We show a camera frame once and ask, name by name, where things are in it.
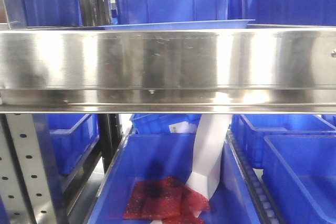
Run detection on lower middle blue bin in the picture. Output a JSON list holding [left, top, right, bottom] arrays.
[[88, 133, 260, 223]]

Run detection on stainless steel shelf rail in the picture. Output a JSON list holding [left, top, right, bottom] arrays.
[[1, 27, 335, 114]]

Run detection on lower right rear blue bin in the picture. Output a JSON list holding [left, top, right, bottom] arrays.
[[230, 114, 335, 168]]

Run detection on white paper strip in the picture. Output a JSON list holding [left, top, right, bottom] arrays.
[[186, 114, 232, 200]]

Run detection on red bubble wrap bags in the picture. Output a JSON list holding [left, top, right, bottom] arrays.
[[123, 176, 211, 223]]

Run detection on lower right front blue bin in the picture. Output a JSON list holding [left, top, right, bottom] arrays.
[[263, 135, 335, 223]]

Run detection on lower left blue bin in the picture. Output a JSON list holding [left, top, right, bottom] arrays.
[[47, 114, 99, 175]]

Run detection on black roller track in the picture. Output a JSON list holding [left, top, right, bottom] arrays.
[[227, 129, 280, 223]]

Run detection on blue plastic tray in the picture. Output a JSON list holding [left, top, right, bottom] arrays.
[[98, 19, 254, 30]]

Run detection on perforated metal shelf post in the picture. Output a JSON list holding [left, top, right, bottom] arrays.
[[1, 114, 68, 223]]

